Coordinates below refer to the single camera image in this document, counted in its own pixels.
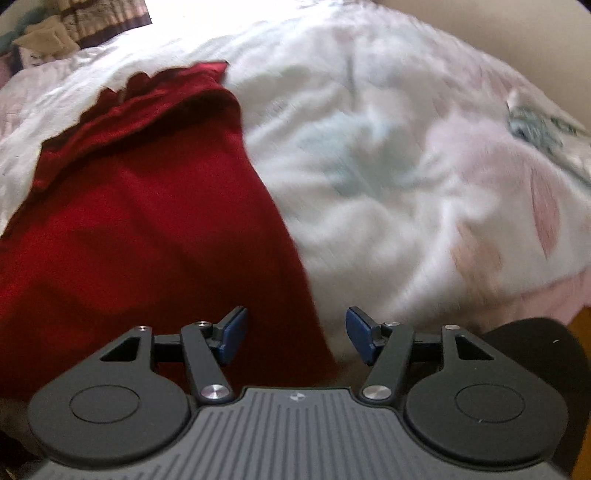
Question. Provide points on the red garment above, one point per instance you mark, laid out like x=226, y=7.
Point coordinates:
x=147, y=230

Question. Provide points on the teal cloth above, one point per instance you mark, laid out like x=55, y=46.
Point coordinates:
x=10, y=32

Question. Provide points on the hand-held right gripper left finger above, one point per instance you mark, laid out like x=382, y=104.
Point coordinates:
x=234, y=330

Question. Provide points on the grey green patterned cloth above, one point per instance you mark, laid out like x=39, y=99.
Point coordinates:
x=531, y=124

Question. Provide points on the brown patterned curtain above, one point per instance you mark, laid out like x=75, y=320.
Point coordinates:
x=108, y=21

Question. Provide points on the white floral blanket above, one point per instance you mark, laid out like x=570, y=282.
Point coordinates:
x=392, y=184

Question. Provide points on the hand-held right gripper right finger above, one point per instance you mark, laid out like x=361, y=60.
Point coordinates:
x=359, y=330

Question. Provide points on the tan plush toy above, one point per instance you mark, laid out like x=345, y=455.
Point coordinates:
x=46, y=40

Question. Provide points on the black round stool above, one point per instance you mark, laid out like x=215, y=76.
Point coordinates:
x=545, y=350

